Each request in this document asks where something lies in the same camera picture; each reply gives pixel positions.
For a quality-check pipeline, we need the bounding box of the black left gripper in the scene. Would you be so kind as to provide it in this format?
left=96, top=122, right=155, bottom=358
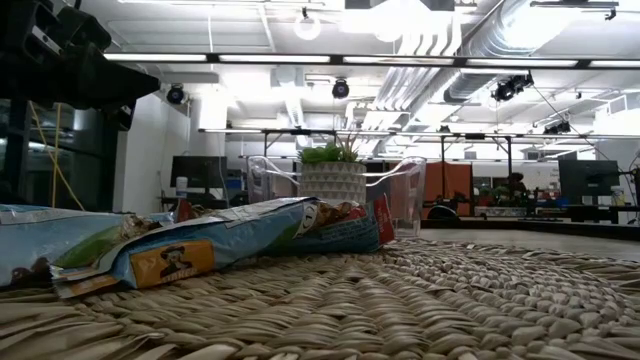
left=0, top=0, right=161, bottom=110

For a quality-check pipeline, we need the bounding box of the blue red-ended granola bar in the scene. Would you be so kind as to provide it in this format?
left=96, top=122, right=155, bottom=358
left=52, top=197, right=321, bottom=300
left=264, top=194, right=396, bottom=256
left=172, top=198, right=197, bottom=224
left=0, top=203, right=126, bottom=290

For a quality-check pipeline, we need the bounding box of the black computer monitor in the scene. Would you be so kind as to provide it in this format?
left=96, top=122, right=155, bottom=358
left=558, top=159, right=621, bottom=205
left=169, top=155, right=229, bottom=190

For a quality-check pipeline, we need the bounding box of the round ceiling lamp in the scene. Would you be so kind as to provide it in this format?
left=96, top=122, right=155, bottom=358
left=293, top=14, right=322, bottom=42

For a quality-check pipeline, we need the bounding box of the green succulent plant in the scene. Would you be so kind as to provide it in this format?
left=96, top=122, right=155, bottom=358
left=297, top=133, right=362, bottom=165

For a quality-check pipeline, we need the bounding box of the white triangle-patterned plant pot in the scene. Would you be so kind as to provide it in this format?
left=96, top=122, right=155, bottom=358
left=298, top=160, right=368, bottom=204

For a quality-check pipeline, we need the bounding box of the clear plastic bin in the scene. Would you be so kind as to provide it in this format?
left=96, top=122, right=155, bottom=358
left=246, top=155, right=427, bottom=239

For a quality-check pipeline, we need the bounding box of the orange partition panel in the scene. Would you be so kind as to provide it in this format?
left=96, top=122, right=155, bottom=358
left=389, top=161, right=475, bottom=207

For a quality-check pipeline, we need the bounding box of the round woven wicker basket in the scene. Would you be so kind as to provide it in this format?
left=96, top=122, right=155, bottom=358
left=0, top=237, right=640, bottom=360

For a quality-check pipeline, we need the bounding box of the person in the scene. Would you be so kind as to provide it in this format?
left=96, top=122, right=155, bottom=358
left=505, top=172, right=527, bottom=201

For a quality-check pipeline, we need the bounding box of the yellow extension cord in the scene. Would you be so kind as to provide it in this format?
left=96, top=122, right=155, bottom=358
left=28, top=101, right=85, bottom=210

